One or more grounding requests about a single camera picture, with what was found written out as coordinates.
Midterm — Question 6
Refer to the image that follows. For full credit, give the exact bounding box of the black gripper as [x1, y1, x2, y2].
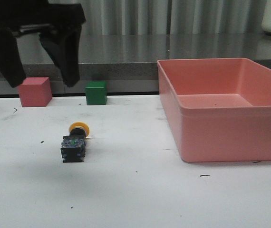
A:
[0, 0, 86, 88]

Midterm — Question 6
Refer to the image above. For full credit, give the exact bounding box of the yellow push button switch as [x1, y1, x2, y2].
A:
[60, 122, 90, 163]

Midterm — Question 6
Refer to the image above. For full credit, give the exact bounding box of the pink cube block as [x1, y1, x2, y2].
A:
[18, 77, 52, 107]

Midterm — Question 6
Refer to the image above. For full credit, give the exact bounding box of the green cube block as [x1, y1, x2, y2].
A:
[85, 81, 107, 105]

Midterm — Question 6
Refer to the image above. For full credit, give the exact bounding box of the dark grey counter shelf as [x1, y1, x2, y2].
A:
[0, 33, 271, 96]

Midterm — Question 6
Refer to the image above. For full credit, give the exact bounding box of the pink plastic bin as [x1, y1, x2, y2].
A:
[157, 58, 271, 162]

